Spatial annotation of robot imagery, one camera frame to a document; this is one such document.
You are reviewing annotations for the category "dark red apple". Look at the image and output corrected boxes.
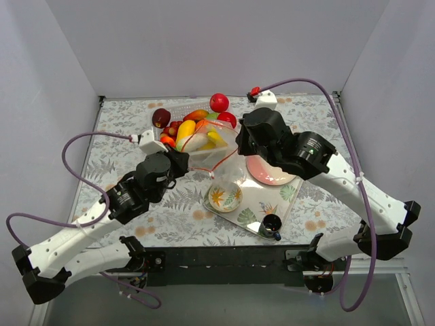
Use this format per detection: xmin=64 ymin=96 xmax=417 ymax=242
xmin=152 ymin=108 xmax=171 ymax=129

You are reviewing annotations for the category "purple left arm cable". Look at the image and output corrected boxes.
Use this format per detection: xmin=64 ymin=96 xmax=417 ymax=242
xmin=5 ymin=132 xmax=161 ymax=310

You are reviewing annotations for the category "red cherries cluster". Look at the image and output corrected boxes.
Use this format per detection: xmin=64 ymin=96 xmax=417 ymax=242
xmin=162 ymin=121 xmax=183 ymax=137

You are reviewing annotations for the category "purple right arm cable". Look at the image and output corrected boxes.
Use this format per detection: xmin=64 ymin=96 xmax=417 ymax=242
xmin=258 ymin=77 xmax=378 ymax=312

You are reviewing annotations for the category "floral tablecloth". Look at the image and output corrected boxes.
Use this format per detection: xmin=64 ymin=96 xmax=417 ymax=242
xmin=84 ymin=94 xmax=358 ymax=247

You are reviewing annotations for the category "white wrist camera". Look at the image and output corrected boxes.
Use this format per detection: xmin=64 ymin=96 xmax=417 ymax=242
xmin=247 ymin=87 xmax=278 ymax=110
xmin=130 ymin=129 xmax=168 ymax=156

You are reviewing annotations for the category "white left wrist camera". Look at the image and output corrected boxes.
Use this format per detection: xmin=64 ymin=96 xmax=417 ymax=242
xmin=130 ymin=129 xmax=168 ymax=156

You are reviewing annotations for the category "floral small bowl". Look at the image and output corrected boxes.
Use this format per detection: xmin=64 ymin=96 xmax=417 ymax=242
xmin=207 ymin=182 xmax=243 ymax=213

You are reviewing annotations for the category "pink white plate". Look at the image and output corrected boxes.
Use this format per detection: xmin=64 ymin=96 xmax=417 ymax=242
xmin=245 ymin=156 xmax=295 ymax=186

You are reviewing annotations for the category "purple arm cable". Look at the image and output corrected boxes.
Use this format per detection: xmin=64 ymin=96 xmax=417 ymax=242
xmin=258 ymin=77 xmax=378 ymax=312
xmin=5 ymin=132 xmax=161 ymax=310

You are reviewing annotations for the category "green fruit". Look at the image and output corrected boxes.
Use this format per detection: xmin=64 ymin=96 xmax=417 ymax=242
xmin=205 ymin=112 xmax=220 ymax=120

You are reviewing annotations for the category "orange fruit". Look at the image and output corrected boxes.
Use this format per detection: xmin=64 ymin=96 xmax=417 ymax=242
xmin=195 ymin=119 xmax=209 ymax=134

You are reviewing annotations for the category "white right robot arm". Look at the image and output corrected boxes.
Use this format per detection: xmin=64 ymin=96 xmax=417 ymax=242
xmin=236 ymin=107 xmax=421 ymax=270

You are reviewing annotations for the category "leaf pattern tray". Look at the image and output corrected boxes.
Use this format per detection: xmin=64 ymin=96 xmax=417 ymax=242
xmin=203 ymin=156 xmax=303 ymax=238

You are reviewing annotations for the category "yellow mango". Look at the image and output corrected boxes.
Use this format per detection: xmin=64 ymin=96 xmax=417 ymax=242
xmin=175 ymin=120 xmax=196 ymax=145

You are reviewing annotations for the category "dark blue cup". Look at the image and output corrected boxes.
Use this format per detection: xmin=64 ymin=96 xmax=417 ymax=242
xmin=258 ymin=214 xmax=282 ymax=241

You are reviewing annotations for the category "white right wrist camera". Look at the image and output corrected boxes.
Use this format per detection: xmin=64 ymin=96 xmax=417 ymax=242
xmin=247 ymin=87 xmax=278 ymax=110

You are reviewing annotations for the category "yellow banana bunch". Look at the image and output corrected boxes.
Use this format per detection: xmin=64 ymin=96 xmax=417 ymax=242
xmin=206 ymin=124 xmax=229 ymax=148

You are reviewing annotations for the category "white plastic fruit basket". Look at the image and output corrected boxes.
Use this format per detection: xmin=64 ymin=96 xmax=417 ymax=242
xmin=146 ymin=98 xmax=239 ymax=164

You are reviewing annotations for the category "yellow fruit under radish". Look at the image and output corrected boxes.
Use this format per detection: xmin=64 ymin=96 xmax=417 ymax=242
xmin=198 ymin=141 xmax=216 ymax=151

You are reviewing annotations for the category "red pomegranate on basket rim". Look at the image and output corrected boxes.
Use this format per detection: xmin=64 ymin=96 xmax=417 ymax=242
xmin=209 ymin=93 xmax=230 ymax=113

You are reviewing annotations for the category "white radish toy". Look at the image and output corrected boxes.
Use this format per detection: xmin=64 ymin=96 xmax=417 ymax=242
xmin=181 ymin=133 xmax=209 ymax=153

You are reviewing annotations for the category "black base bar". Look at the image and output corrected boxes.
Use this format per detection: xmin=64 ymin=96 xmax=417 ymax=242
xmin=105 ymin=244 xmax=341 ymax=288

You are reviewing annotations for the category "orange red mango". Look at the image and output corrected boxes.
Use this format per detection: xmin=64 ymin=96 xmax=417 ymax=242
xmin=183 ymin=109 xmax=209 ymax=122

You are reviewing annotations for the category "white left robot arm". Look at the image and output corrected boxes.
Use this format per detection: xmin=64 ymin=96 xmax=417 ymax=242
xmin=12 ymin=149 xmax=189 ymax=305

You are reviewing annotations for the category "red apple right side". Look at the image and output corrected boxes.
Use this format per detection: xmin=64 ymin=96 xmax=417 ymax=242
xmin=217 ymin=111 xmax=237 ymax=129

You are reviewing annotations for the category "clear zip top bag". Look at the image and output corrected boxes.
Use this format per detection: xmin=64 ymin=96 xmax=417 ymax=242
xmin=175 ymin=120 xmax=241 ymax=181

